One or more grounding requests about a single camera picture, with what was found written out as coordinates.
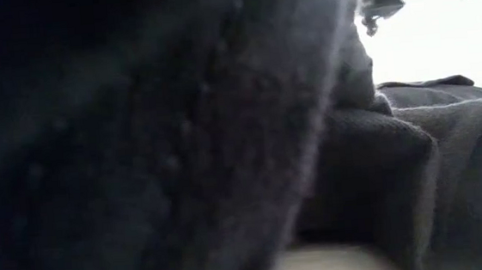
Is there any black knit garment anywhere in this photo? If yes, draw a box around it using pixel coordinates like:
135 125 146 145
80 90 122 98
0 0 482 270

